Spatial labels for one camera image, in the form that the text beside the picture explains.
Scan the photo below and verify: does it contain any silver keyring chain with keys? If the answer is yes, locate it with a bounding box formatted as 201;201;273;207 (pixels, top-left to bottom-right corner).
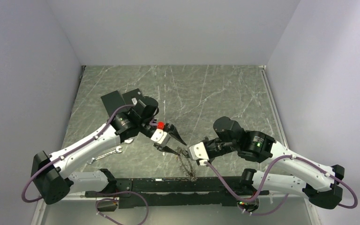
175;148;198;181

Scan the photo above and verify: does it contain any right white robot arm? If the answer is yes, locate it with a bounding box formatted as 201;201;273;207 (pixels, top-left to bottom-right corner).
193;116;345;209

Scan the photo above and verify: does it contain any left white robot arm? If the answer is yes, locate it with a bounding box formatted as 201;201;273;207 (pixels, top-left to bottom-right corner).
22;97;186;205

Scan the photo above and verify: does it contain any black box with label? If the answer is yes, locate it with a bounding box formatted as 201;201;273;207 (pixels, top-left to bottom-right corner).
122;88;143;105

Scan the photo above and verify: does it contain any black box lid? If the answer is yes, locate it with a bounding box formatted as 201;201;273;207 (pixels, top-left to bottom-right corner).
100;90;126;117

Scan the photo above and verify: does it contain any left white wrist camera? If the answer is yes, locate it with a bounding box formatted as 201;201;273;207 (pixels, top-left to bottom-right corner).
150;129;171;147

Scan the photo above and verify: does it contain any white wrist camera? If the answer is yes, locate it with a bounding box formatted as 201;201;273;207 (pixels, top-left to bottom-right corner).
150;129;171;147
187;142;210;166

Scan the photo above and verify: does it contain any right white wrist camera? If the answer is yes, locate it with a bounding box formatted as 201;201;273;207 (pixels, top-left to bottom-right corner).
187;142;210;166

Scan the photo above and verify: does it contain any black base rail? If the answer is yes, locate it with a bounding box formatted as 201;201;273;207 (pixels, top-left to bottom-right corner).
85;175;269;209

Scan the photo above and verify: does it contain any aluminium frame rail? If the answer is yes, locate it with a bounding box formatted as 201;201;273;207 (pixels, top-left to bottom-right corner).
259;65;313;197

